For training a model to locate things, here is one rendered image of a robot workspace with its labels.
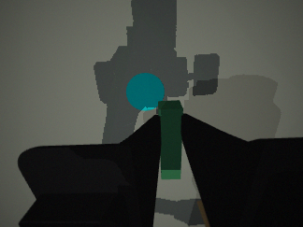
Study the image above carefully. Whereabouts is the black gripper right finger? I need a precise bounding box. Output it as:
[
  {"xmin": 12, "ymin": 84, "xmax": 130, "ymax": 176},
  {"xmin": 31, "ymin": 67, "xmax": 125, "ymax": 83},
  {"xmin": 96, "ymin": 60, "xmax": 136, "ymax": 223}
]
[{"xmin": 180, "ymin": 113, "xmax": 303, "ymax": 227}]

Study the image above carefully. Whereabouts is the dark green rectangular post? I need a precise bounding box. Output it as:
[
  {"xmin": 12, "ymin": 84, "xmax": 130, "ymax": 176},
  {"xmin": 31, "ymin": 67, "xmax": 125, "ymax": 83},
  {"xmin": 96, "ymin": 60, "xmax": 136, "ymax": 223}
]
[{"xmin": 158, "ymin": 100, "xmax": 183, "ymax": 179}]

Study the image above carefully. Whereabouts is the cyan circle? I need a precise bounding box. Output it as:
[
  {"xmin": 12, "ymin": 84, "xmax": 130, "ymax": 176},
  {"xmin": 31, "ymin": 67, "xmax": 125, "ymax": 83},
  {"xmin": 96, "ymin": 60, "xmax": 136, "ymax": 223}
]
[{"xmin": 126, "ymin": 73, "xmax": 165, "ymax": 111}]

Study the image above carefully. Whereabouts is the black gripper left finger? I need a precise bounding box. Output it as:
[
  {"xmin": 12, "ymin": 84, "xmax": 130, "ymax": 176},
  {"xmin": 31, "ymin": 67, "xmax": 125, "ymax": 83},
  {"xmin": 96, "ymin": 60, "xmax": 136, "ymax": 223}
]
[{"xmin": 18, "ymin": 115, "xmax": 162, "ymax": 227}]

